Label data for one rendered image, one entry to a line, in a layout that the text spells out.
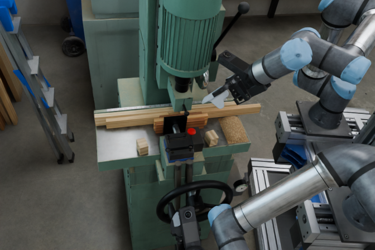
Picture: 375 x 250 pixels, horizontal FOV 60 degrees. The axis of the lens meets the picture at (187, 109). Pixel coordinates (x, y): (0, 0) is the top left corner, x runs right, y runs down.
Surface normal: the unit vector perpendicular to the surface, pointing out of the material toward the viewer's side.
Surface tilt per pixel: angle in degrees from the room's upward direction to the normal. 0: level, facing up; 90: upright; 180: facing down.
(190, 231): 31
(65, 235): 0
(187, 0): 90
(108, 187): 0
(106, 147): 0
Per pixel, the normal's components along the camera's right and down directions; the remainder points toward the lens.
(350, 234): 0.11, -0.70
